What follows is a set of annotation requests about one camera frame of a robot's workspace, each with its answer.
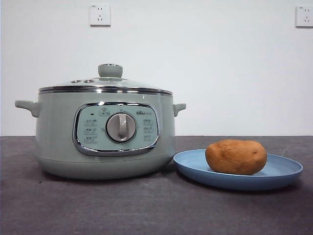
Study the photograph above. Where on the glass lid with green knob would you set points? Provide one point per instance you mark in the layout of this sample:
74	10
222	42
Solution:
110	71

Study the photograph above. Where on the brown potato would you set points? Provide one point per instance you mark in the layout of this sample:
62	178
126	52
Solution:
236	156

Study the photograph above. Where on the blue round plate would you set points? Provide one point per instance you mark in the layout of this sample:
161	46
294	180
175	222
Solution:
189	166

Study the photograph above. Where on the pale green electric steamer pot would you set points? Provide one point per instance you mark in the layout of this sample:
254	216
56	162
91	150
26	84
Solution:
56	127

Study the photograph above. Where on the white wall socket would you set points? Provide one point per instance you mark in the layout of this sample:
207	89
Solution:
99	14
304	16

